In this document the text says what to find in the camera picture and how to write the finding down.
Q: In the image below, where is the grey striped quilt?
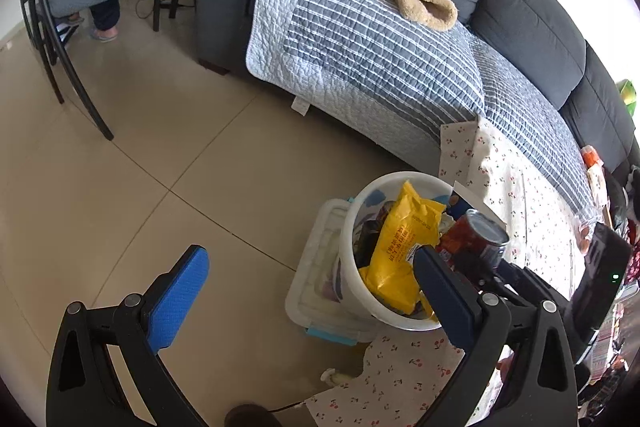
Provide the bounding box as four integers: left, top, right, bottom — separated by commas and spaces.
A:
235, 0, 601, 212

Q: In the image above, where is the cherry print tablecloth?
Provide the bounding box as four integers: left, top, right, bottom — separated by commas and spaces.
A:
305, 114, 611, 427

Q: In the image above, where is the green plush toy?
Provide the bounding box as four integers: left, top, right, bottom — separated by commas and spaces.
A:
617, 79, 640, 118

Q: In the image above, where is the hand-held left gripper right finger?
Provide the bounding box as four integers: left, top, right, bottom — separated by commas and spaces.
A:
413, 244, 578, 427

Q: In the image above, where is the orange white plush toy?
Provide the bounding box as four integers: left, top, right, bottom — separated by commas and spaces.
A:
580, 146, 606, 188

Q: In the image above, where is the dark grey sofa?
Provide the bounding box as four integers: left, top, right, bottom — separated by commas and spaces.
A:
195, 0, 640, 178

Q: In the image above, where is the white plastic bin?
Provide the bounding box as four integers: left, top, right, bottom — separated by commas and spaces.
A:
340, 172, 481, 332

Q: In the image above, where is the clear plastic storage box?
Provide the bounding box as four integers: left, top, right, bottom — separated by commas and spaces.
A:
285, 198, 381, 347

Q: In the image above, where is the red snack can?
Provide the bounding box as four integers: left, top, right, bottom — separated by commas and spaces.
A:
436, 209, 510, 270

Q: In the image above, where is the yellow snack packet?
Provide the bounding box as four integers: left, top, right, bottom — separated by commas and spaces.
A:
358, 180, 447, 315

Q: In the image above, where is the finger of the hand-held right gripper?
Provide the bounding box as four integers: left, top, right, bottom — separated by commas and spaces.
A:
452, 252, 571, 308

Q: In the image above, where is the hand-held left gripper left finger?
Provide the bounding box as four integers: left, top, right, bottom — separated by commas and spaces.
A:
46, 245, 210, 427

